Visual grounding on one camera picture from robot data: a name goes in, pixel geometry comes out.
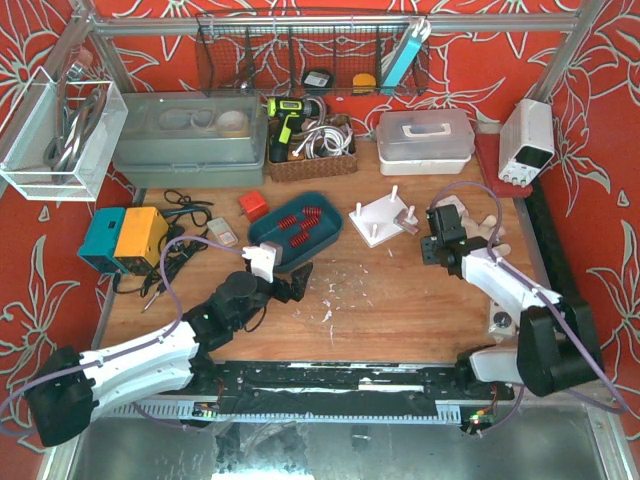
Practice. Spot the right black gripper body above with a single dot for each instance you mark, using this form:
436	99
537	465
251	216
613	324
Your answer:
432	248

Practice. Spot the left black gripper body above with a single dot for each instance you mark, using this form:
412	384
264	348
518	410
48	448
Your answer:
283	288

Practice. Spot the metal L-shaped bracket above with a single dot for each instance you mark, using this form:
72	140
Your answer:
401	220

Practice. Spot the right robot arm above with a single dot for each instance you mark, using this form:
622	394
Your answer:
554	346

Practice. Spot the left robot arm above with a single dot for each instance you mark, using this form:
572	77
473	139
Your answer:
74	389

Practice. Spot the red spring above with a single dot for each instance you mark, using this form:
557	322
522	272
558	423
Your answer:
299	239
312	211
308	223
287	222

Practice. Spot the teal plastic tray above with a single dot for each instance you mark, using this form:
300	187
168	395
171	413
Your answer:
323	235

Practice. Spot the white cube charger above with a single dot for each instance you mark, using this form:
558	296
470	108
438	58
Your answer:
455	201

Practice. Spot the beige work glove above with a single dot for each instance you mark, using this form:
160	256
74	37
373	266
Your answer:
485	229

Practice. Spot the red cube box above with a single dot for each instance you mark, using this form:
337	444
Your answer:
253	206

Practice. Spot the white clear lidded toolbox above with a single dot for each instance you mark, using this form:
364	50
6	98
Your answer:
424	142

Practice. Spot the woven brown basket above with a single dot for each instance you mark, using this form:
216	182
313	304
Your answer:
319	152

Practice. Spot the soldering iron pen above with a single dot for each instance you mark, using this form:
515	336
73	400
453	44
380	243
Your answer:
158	292

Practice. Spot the red mat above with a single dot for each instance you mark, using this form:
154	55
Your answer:
487	153

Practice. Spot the white bench power supply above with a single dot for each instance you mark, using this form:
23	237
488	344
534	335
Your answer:
526	143

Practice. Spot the grey plastic storage box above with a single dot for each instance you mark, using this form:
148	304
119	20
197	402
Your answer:
188	140

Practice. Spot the yellow tape measure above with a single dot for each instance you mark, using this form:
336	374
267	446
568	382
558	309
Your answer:
363	84

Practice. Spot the teal power supply box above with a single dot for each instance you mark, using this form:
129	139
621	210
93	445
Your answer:
98	248

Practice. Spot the blue white book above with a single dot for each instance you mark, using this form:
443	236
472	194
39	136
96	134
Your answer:
395	64

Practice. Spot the clear acrylic bin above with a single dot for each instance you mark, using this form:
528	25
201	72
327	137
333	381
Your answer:
58	142

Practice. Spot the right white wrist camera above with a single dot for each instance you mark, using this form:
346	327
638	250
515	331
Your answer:
439	220

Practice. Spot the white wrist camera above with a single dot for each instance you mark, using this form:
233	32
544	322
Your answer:
263	259
439	220

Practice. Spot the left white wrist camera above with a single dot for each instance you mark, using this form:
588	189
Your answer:
263	259

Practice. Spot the white four-peg base plate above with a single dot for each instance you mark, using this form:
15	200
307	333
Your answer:
375	221

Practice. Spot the green yellow cordless drill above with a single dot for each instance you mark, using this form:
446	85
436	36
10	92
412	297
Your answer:
290	114

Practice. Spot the black wire wall basket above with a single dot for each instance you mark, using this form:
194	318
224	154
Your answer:
268	51

